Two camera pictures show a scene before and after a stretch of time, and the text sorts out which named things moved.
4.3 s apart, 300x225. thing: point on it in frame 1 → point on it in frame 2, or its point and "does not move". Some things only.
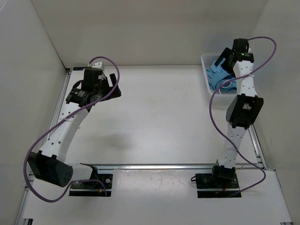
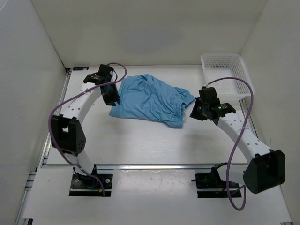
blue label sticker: [78, 68] does not move
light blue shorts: [216, 76] → [145, 97]
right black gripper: [226, 55] → [194, 114]
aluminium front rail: [153, 166] does not move
